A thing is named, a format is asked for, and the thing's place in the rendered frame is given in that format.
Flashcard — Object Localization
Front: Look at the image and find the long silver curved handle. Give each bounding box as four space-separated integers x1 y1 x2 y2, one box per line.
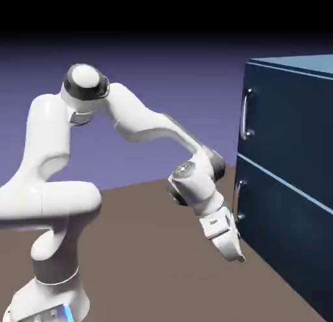
239 88 256 141

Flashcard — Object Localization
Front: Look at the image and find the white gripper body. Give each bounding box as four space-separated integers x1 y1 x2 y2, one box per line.
211 227 246 263

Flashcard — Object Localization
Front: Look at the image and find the dark blue cabinet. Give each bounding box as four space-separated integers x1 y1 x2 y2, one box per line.
230 54 333 322

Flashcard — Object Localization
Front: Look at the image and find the large dark blue cabinet door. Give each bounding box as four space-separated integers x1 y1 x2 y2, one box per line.
237 62 333 209

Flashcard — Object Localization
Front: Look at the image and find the small dark blue cabinet door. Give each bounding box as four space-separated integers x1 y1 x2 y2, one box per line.
230 156 333 322

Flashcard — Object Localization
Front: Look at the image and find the short silver curved handle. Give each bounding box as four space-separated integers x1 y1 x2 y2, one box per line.
232 180 248 224

